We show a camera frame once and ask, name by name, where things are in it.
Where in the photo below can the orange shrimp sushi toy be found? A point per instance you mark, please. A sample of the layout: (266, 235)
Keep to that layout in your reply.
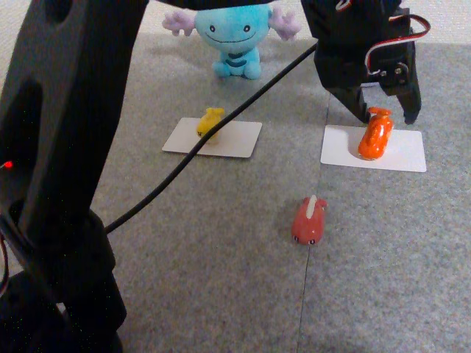
(375, 138)

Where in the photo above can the yellow egg sushi toy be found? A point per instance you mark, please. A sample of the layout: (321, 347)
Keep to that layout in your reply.
(208, 123)

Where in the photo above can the blue Wooper plush toy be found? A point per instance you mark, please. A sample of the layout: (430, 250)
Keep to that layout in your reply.
(232, 33)

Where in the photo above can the pink tuna sushi toy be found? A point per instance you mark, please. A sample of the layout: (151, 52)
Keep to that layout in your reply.
(308, 224)

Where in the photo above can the white plastic card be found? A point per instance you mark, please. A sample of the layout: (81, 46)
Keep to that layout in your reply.
(404, 154)
(235, 141)

